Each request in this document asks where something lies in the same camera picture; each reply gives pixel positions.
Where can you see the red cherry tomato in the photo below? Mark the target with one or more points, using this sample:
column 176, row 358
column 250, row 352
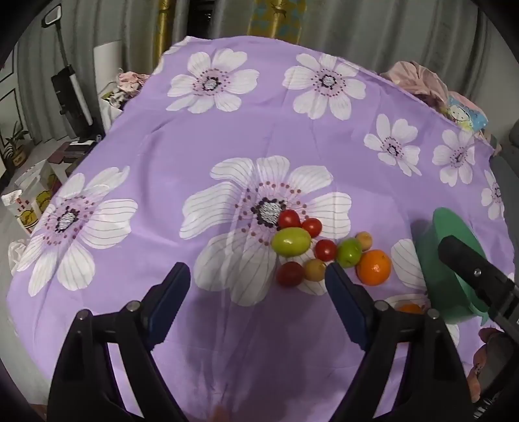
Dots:
column 325, row 250
column 290, row 273
column 312, row 227
column 290, row 219

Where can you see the potted plant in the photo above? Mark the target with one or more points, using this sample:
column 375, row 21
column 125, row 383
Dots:
column 14, row 144

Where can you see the large green jujube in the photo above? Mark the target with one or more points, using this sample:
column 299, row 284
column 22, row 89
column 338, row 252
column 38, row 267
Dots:
column 291, row 241

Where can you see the small green jujube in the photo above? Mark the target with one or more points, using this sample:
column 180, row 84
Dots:
column 349, row 252

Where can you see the white plastic bag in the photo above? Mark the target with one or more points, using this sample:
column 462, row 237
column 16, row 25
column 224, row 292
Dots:
column 18, row 253

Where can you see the person's right hand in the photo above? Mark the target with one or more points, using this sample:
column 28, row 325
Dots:
column 476, row 365

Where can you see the pink crumpled clothes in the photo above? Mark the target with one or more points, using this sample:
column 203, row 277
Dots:
column 131, row 81

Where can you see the white board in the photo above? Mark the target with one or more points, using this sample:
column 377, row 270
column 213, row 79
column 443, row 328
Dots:
column 109, row 77

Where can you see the grey chair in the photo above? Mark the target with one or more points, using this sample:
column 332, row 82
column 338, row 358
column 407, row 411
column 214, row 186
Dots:
column 507, row 162

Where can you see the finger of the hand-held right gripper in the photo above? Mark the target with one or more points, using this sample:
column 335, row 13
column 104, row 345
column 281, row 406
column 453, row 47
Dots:
column 466, row 263

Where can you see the cartoon print pillow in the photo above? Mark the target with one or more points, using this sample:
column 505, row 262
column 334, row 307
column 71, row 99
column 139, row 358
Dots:
column 466, row 113

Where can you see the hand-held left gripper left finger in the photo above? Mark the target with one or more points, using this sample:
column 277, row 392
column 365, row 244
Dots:
column 170, row 300

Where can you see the purple floral cloth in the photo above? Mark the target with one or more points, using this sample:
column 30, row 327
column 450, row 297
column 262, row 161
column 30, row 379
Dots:
column 202, row 162

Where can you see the white low shelf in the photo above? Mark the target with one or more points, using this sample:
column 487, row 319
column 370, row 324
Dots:
column 36, row 190

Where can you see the small yellow-brown fruit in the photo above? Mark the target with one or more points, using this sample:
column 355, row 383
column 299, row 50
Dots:
column 365, row 240
column 315, row 270

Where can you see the black stick vacuum cleaner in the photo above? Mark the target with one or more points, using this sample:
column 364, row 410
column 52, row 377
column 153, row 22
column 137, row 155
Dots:
column 71, row 97

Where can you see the green plastic bowl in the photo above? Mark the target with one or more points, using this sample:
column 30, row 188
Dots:
column 438, row 268

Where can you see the pink bundled cloth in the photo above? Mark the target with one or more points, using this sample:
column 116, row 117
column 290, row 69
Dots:
column 417, row 79

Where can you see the orange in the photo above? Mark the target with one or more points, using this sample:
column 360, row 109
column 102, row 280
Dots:
column 409, row 308
column 374, row 268

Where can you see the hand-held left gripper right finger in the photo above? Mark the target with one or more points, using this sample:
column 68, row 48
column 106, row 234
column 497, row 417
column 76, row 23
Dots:
column 344, row 300

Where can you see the gold and blue patterned roll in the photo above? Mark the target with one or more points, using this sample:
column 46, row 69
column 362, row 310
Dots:
column 275, row 20

